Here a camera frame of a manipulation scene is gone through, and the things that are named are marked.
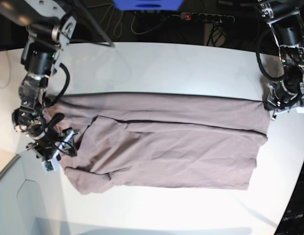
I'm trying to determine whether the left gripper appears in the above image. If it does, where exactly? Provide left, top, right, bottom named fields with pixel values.
left=264, top=83, right=304, bottom=120

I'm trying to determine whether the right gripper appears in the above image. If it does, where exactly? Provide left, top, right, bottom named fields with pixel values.
left=26, top=127, right=78, bottom=161

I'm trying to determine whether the mauve t-shirt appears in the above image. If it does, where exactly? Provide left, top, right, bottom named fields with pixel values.
left=44, top=93, right=270, bottom=194

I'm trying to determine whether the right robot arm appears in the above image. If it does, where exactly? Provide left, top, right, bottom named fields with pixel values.
left=0, top=0, right=76, bottom=171

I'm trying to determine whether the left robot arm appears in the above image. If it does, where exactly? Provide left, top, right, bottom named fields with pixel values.
left=255, top=0, right=304, bottom=120

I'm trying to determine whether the power strip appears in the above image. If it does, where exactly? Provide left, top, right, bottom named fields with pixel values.
left=180, top=12, right=235, bottom=24

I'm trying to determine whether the blue box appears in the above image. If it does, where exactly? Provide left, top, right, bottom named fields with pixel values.
left=113, top=0, right=183, bottom=11

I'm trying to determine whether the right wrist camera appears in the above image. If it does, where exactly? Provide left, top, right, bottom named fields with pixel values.
left=41, top=159, right=59, bottom=174

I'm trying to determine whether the white looped cable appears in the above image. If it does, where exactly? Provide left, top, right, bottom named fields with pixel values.
left=97, top=4, right=126, bottom=36

